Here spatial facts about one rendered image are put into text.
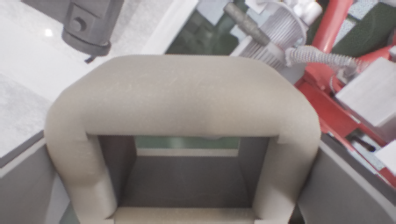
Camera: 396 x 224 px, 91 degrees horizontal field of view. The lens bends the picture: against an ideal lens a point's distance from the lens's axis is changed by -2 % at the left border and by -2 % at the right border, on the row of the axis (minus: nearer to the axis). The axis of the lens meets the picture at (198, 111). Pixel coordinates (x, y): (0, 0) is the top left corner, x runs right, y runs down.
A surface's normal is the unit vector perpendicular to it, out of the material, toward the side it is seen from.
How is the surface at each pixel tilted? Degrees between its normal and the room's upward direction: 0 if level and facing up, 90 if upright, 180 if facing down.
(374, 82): 73
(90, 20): 0
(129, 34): 0
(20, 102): 0
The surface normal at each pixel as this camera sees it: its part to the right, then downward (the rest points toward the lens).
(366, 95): -0.75, -0.36
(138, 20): 0.01, 0.49
